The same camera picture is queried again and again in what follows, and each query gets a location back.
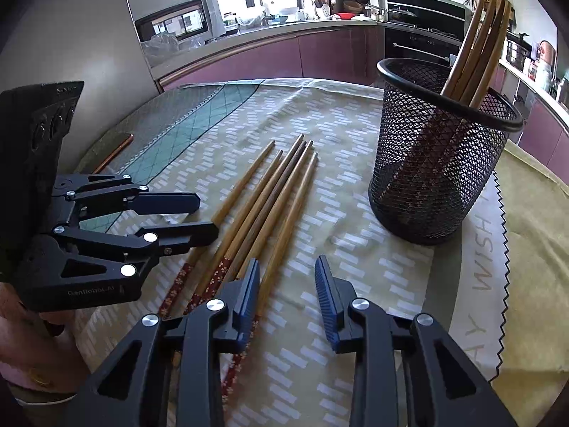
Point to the black mesh utensil holder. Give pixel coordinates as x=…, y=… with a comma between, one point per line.
x=411, y=90

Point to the lone bamboo chopstick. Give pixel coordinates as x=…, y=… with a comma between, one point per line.
x=424, y=150

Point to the bamboo chopstick six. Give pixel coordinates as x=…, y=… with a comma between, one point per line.
x=223, y=258

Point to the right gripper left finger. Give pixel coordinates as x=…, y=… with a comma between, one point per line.
x=131, y=387

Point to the pink base cabinets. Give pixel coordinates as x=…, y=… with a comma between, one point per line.
x=545, y=132
x=348, y=53

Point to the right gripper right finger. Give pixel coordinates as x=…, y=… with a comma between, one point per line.
x=442, y=385

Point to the left human hand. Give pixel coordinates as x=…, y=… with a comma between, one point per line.
x=38, y=350

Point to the steel stock pot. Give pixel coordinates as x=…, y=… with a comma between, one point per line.
x=517, y=53

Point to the bamboo chopstick one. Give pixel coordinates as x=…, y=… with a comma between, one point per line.
x=449, y=137

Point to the bamboo chopstick five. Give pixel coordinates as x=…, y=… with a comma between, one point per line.
x=195, y=253

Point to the clear plastic bag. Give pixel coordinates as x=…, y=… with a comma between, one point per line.
x=161, y=47

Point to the dark bamboo chopstick four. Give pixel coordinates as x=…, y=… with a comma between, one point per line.
x=293, y=152

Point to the bamboo chopstick three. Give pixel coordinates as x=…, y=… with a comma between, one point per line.
x=472, y=134

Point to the black built-in oven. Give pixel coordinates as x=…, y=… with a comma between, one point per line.
x=406, y=44

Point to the pink left base cabinets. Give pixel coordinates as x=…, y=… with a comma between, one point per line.
x=348, y=53

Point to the pink kettle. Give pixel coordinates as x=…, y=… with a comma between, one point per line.
x=546, y=56

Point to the bamboo chopstick two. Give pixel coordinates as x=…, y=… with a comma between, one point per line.
x=474, y=80

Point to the pink right base cabinets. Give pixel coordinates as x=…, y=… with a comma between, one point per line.
x=545, y=132

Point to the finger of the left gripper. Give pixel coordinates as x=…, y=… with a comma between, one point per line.
x=177, y=239
x=165, y=203

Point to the bamboo chopstick eight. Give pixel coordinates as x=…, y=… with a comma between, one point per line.
x=271, y=272

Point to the black range hood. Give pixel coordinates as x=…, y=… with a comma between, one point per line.
x=439, y=16

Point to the white microwave oven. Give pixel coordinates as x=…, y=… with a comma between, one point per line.
x=188, y=19

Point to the yellow green cloth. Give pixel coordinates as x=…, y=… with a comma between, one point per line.
x=534, y=368

